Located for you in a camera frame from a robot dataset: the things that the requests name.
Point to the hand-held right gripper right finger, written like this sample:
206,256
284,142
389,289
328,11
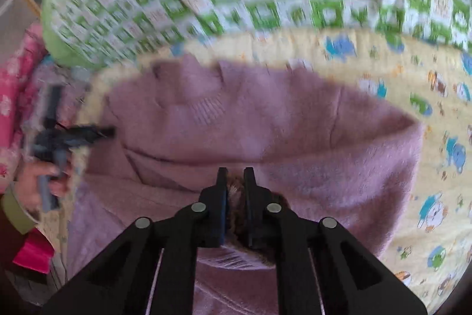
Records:
250,211

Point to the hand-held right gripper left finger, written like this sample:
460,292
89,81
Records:
222,211

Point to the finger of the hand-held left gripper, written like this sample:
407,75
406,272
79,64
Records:
94,134

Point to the purple knit sweater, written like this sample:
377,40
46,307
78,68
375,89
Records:
258,123

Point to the person's left hand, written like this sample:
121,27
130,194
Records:
31,178

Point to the pink floral quilt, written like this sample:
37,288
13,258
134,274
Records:
14,86

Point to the magenta cloth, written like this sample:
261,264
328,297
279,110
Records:
33,252

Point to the yellow bear-print bed sheet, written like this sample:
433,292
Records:
442,189

